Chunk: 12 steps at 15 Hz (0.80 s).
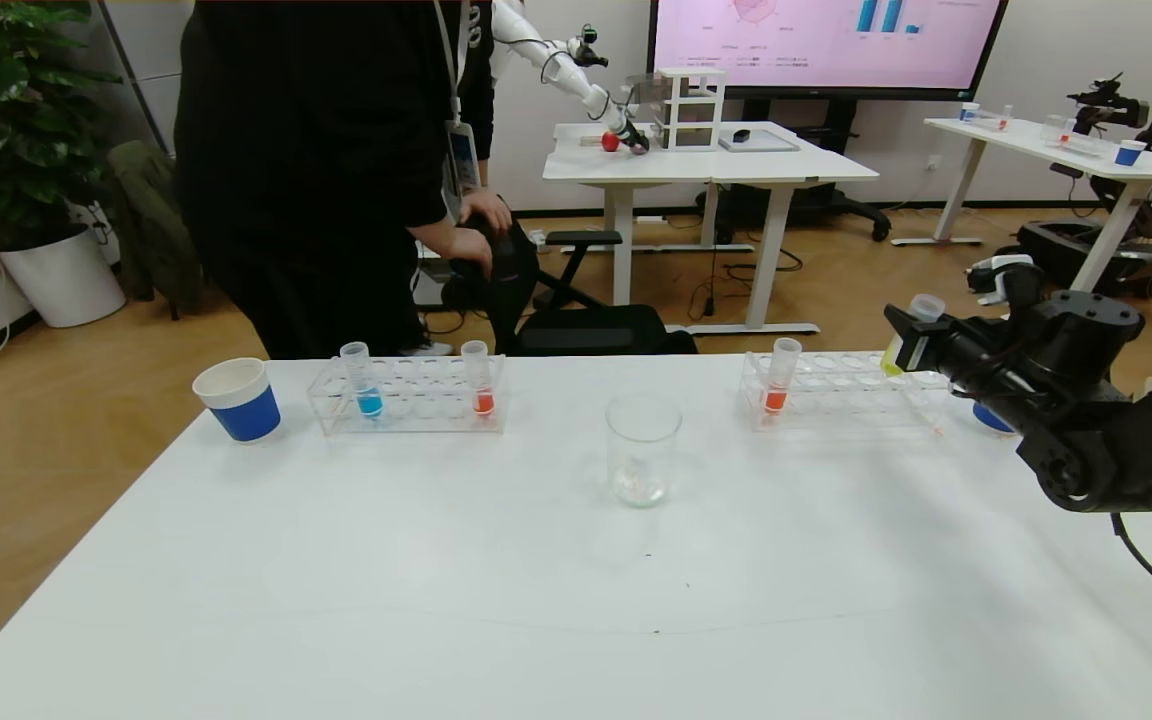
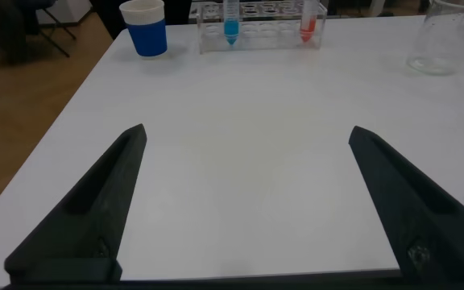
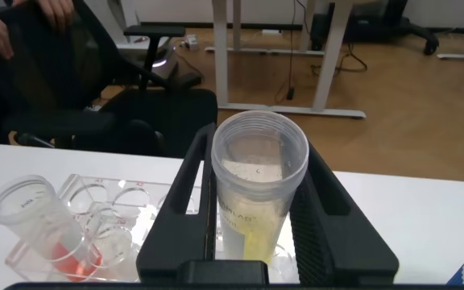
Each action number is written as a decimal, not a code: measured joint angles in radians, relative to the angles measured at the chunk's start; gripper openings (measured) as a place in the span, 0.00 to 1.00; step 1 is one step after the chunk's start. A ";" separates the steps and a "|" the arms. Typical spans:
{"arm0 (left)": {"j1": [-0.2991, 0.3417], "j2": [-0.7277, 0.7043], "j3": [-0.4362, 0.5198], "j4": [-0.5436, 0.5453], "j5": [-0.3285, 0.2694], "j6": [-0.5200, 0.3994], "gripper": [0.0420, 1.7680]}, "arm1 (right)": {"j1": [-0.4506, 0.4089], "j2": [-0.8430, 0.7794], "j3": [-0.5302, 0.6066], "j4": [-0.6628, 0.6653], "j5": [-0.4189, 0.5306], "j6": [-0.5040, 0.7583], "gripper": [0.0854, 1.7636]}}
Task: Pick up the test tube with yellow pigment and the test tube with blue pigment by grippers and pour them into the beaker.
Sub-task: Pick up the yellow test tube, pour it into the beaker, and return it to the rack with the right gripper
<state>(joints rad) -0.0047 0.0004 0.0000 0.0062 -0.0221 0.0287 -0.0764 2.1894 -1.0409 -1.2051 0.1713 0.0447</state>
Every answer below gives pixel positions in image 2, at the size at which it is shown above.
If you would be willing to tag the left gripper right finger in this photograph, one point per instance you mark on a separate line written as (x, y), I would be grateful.
(421, 209)

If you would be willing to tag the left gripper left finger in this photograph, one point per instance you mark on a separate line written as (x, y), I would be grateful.
(91, 209)

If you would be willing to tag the blue pigment test tube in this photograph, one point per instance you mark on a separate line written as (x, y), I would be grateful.
(231, 30)

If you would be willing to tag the clear glass beaker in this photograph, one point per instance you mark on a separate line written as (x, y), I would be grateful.
(441, 44)

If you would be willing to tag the red pigment test tube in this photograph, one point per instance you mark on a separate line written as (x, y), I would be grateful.
(307, 28)

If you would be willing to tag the clear acrylic tube rack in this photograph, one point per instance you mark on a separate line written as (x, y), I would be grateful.
(264, 36)

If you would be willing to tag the blue white paper cup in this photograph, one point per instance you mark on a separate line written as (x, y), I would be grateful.
(147, 38)

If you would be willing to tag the black folding chair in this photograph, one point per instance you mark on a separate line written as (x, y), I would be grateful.
(56, 24)

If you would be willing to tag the olive green jacket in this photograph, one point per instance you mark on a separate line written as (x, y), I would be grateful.
(2, 28)

